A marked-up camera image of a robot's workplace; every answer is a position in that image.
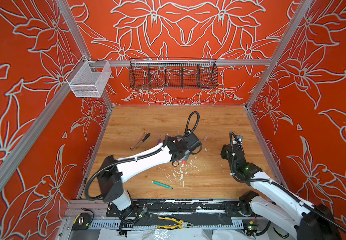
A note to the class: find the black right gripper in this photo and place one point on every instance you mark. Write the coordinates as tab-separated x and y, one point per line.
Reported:
224	151

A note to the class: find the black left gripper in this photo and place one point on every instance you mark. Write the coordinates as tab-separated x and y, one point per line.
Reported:
188	153

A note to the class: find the green highlighter pen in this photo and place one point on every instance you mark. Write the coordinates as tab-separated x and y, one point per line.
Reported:
162	185

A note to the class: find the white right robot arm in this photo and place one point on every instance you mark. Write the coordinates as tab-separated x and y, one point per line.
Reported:
298	217

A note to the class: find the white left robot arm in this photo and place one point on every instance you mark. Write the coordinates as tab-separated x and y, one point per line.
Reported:
107	183

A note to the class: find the white mesh basket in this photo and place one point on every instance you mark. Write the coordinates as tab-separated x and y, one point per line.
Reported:
88	79

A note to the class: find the left tape measure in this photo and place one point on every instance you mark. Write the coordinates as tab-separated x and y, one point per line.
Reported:
82	222

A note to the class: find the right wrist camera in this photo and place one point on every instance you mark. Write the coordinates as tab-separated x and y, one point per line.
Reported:
239	140

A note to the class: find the black handled screwdriver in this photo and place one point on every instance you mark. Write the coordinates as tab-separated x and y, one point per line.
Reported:
143	140

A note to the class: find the yellow handled pliers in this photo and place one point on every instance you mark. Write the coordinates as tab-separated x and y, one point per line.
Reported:
176	224

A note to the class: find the black wire basket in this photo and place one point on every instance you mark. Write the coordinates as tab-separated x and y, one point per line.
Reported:
173	74

